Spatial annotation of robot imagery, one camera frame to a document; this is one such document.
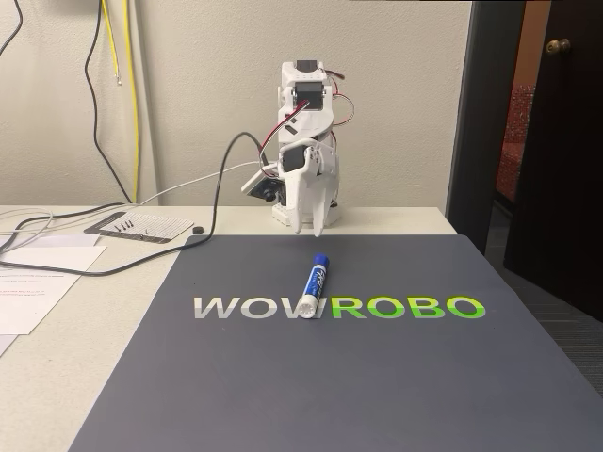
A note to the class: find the blank white paper sheet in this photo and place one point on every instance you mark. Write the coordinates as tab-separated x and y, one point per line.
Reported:
70	240
56	256

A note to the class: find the printed white paper sheet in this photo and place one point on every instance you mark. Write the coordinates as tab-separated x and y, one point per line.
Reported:
33	301

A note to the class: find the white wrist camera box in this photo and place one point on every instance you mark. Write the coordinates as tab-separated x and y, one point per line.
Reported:
256	184

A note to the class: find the dark wooden door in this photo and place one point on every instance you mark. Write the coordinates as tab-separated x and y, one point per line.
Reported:
565	165

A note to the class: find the grey WOWROBO mat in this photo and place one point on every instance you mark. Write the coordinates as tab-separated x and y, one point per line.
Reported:
330	376

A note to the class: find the blue dry erase marker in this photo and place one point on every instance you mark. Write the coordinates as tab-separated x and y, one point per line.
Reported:
314	282

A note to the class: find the brass door knob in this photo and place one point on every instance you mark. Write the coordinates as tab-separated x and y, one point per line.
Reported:
558	46

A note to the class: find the dark grey door frame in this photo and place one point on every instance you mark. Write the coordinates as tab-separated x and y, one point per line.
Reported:
476	141

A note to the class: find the red upholstered furniture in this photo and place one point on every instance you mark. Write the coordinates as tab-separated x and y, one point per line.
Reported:
516	141

